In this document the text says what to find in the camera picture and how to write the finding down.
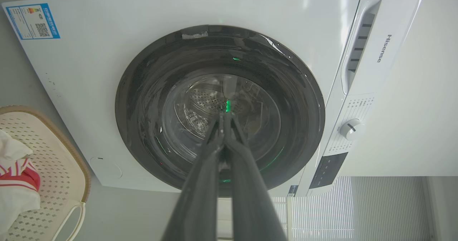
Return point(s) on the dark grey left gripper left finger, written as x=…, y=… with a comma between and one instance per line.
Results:
x=200, y=194

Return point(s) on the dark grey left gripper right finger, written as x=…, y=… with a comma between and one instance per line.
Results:
x=250, y=198

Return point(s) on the cream perforated laundry basket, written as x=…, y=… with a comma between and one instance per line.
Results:
x=61, y=169

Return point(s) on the dark round washing machine door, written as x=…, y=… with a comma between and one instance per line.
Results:
x=171, y=91

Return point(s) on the white round control dial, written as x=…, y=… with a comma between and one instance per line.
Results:
x=352, y=129

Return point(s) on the white front-load washing machine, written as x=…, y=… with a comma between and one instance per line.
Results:
x=89, y=91

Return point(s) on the white and red garment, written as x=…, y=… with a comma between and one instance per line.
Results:
x=16, y=187

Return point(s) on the blue energy label sticker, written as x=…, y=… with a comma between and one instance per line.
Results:
x=33, y=21

